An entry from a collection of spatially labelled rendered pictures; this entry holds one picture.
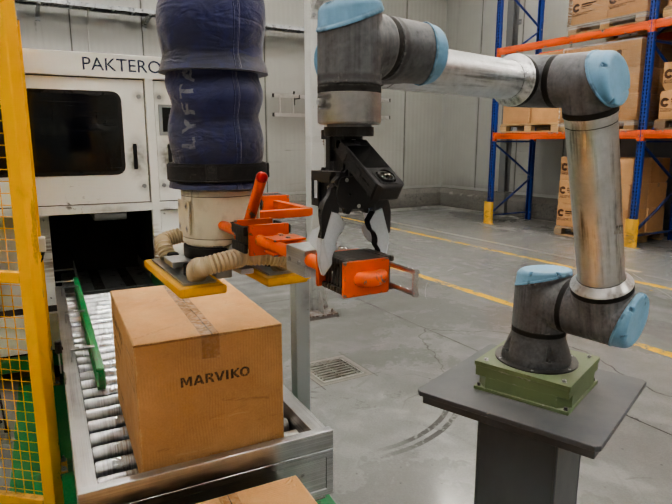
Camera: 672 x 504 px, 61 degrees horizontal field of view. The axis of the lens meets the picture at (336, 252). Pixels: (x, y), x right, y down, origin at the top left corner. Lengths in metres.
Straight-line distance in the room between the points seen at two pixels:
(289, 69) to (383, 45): 10.68
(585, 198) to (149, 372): 1.15
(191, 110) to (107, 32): 9.30
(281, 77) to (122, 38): 2.90
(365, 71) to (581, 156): 0.72
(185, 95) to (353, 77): 0.55
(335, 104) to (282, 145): 10.55
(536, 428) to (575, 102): 0.79
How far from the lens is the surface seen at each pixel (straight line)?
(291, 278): 1.27
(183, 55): 1.27
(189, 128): 1.27
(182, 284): 1.22
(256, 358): 1.63
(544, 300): 1.63
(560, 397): 1.65
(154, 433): 1.64
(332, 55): 0.80
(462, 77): 1.18
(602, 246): 1.48
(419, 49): 0.87
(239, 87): 1.26
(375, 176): 0.74
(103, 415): 2.17
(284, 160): 11.36
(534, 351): 1.68
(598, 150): 1.38
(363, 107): 0.79
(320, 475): 1.83
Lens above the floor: 1.45
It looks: 11 degrees down
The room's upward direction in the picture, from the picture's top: straight up
